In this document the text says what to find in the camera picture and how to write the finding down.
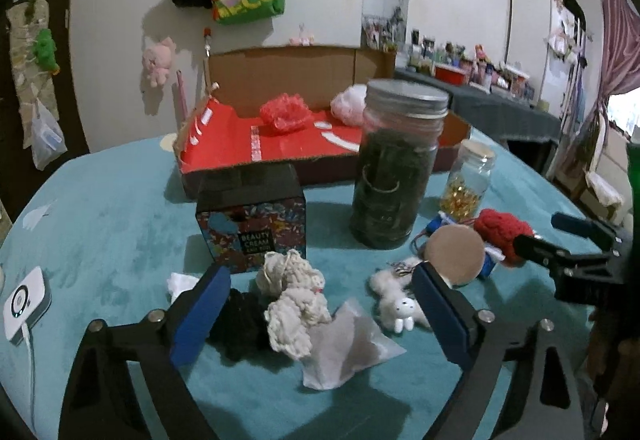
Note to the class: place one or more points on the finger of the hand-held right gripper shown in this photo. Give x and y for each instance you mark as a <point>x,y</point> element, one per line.
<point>540,251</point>
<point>580,225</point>

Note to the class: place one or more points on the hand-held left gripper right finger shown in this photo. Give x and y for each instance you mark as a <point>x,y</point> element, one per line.
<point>440,315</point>

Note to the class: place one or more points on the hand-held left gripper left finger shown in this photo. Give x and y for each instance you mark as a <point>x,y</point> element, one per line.
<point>200,315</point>

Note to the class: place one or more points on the white fluffy cloth piece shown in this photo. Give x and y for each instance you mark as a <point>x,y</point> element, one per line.
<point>181,284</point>

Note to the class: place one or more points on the black knit scrunchie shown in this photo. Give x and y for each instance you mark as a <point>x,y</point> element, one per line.
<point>240,325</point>

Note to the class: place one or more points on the red knit scrunchie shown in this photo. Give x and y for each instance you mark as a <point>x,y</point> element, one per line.
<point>500,230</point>

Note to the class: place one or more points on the cream knitted plush toy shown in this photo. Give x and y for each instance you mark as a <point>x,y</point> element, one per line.
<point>295,325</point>

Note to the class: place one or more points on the cardboard box with red lining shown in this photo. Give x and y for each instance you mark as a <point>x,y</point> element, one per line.
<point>295,147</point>

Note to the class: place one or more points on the round tan disc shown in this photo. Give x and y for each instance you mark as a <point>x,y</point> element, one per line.
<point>455,255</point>

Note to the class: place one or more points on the crumpled white plastic bag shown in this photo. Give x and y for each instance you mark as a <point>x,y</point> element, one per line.
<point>350,350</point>

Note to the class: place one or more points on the small glass bottle with cork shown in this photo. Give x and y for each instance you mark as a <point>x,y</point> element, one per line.
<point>465,190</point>

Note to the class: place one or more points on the dark patterned cardboard box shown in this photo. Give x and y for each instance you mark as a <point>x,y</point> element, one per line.
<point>250,220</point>

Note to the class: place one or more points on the teal blanket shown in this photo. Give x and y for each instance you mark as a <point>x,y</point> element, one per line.
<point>100,220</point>

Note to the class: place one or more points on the dark covered desk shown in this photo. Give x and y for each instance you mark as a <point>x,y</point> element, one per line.
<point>490,112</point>

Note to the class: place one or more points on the large jar with metal lid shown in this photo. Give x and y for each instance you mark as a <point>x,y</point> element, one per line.
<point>395,170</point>

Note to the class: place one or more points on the white square device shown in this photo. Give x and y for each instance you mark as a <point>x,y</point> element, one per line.
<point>25,302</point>

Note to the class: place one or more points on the row of small desk trinkets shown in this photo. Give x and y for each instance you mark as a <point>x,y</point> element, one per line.
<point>490,72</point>

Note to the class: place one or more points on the pink curtain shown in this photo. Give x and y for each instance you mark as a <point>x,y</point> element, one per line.
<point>617,50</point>

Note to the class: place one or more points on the red storage bin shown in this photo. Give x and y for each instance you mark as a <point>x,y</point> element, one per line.
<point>452,74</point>

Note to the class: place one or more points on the white wardrobe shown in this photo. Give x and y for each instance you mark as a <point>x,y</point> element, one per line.
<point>530,30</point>

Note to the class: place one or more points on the red foam net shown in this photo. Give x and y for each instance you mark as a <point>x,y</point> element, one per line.
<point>285,114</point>

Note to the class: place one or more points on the pink stick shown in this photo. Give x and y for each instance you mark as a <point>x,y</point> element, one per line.
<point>181,95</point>

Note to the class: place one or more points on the white mesh bath pouf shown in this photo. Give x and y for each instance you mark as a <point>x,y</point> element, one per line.
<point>350,105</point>

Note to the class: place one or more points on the clear plastic bag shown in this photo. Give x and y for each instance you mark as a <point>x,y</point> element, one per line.
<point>47,140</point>

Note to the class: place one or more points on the pink plush toy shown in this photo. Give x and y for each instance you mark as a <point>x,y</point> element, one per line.
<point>157,61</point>

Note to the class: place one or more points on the small pink figurine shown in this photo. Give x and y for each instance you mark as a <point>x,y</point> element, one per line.
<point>301,36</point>

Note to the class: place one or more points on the hanging patterned cloth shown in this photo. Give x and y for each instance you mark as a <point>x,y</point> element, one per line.
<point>22,70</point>

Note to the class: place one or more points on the green plush toy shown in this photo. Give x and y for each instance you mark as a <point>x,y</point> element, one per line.
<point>46,49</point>

